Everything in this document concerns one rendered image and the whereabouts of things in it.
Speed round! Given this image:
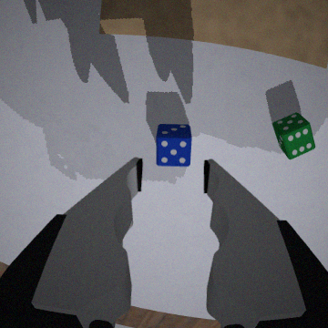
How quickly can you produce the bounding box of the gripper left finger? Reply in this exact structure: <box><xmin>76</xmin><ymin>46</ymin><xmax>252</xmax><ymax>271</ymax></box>
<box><xmin>0</xmin><ymin>157</ymin><xmax>143</xmax><ymax>328</ymax></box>

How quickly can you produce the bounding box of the blue die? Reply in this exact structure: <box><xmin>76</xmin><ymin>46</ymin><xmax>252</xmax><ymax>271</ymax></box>
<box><xmin>156</xmin><ymin>124</ymin><xmax>191</xmax><ymax>167</ymax></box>

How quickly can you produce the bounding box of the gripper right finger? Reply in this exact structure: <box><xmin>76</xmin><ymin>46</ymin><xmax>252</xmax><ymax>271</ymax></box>
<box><xmin>204</xmin><ymin>159</ymin><xmax>328</xmax><ymax>328</ymax></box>

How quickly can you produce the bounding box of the tan mat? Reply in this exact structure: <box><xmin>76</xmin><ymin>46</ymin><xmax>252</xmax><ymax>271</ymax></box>
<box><xmin>99</xmin><ymin>0</ymin><xmax>328</xmax><ymax>68</ymax></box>

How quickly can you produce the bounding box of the green die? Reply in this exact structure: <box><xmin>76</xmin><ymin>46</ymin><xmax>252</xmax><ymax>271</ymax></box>
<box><xmin>272</xmin><ymin>112</ymin><xmax>315</xmax><ymax>159</ymax></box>

